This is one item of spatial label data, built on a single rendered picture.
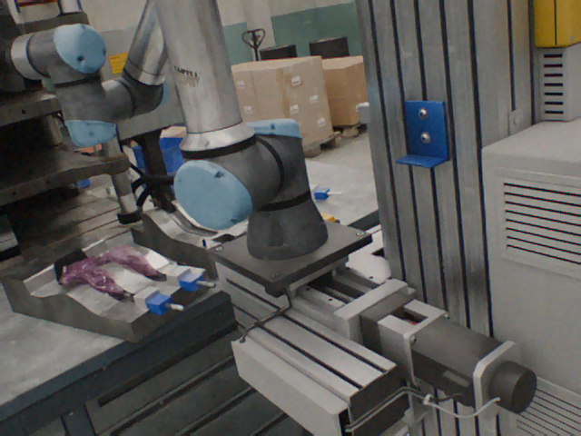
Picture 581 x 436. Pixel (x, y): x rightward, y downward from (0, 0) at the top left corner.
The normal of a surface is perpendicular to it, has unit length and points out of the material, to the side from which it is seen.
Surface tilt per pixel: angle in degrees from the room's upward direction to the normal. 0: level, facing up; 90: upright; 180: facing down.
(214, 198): 98
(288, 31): 90
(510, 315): 90
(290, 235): 72
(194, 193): 98
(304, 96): 99
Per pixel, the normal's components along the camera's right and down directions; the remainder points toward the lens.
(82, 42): 0.88, 0.01
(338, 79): -0.64, 0.37
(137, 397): 0.64, 0.16
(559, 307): -0.79, 0.34
